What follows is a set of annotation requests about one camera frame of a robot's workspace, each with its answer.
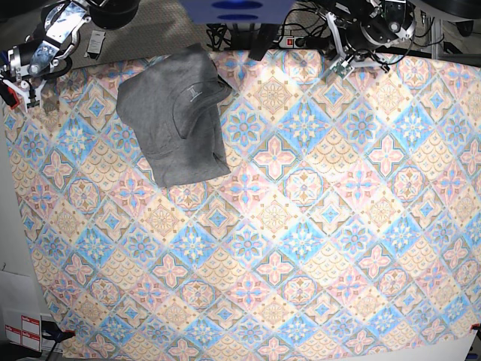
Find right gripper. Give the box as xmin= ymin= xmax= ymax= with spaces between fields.
xmin=1 ymin=41 xmax=74 ymax=81

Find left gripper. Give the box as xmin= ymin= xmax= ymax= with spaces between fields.
xmin=327 ymin=14 xmax=416 ymax=59

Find grey T-shirt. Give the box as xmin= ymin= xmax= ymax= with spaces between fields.
xmin=116 ymin=44 xmax=231 ymax=188

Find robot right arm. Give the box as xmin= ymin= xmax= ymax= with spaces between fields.
xmin=1 ymin=1 xmax=140 ymax=81

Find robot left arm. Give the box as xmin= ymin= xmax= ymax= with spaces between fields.
xmin=318 ymin=1 xmax=480 ymax=67

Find red black clamp left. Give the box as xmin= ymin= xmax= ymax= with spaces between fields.
xmin=0 ymin=80 xmax=20 ymax=109

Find white power strip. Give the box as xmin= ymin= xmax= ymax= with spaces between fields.
xmin=278 ymin=35 xmax=330 ymax=51

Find patterned colourful tablecloth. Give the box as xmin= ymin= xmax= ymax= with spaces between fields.
xmin=2 ymin=50 xmax=480 ymax=360

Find white cardboard box red labels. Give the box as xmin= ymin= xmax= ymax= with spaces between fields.
xmin=1 ymin=271 xmax=42 ymax=352

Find black orange clamp bottom left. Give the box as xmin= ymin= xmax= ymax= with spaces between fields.
xmin=41 ymin=321 xmax=75 ymax=344

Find blue clamp handle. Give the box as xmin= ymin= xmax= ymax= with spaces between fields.
xmin=0 ymin=50 xmax=10 ymax=71

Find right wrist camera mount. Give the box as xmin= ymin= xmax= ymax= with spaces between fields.
xmin=1 ymin=75 xmax=47 ymax=111

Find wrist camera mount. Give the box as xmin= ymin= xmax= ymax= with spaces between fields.
xmin=1 ymin=75 xmax=47 ymax=111
xmin=321 ymin=12 xmax=390 ymax=82

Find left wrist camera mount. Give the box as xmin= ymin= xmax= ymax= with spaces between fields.
xmin=321 ymin=12 xmax=390 ymax=82

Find black centre post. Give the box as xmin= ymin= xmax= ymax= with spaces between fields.
xmin=248 ymin=23 xmax=280 ymax=61

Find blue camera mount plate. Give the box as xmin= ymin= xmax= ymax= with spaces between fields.
xmin=180 ymin=0 xmax=294 ymax=24

